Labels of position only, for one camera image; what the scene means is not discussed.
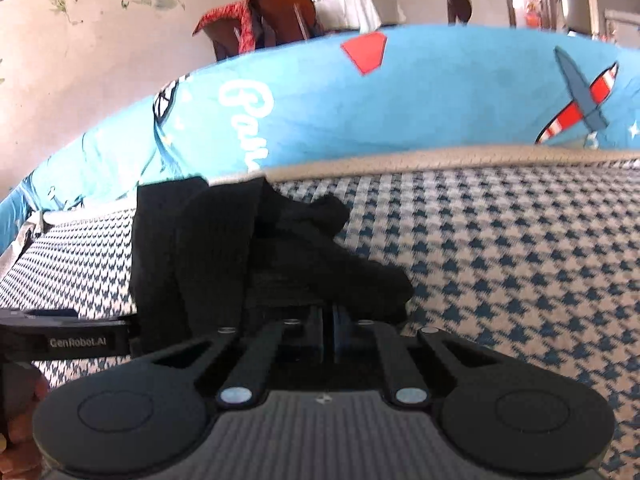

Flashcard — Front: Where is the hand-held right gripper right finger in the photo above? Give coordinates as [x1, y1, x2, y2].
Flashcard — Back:
[331, 305, 507, 408]

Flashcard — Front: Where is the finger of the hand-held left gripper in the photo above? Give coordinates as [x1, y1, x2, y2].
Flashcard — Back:
[114, 314, 137, 356]

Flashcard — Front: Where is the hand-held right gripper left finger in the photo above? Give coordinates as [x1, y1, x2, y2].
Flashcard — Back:
[132, 305, 330, 408]

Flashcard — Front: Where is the plain black garment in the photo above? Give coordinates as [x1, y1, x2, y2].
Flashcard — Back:
[127, 175, 416, 361]

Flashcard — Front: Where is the person's left hand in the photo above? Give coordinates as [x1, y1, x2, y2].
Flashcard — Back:
[0, 374, 52, 480]

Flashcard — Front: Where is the houndstooth seat cover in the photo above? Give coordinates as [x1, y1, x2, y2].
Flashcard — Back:
[0, 146, 640, 480]

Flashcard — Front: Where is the blue printed sofa cover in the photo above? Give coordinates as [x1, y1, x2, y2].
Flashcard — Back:
[0, 24, 640, 256]

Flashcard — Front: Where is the brown wooden chair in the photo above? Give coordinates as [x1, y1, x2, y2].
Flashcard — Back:
[249, 0, 326, 50]
[202, 19, 251, 62]

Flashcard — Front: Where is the white tablecloth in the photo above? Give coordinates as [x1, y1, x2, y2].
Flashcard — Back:
[314, 0, 407, 35]

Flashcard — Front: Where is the red patterned cloth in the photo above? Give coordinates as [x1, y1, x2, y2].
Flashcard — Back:
[192, 0, 261, 56]

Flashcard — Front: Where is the dark chair back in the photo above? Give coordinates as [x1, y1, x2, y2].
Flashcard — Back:
[441, 0, 474, 27]

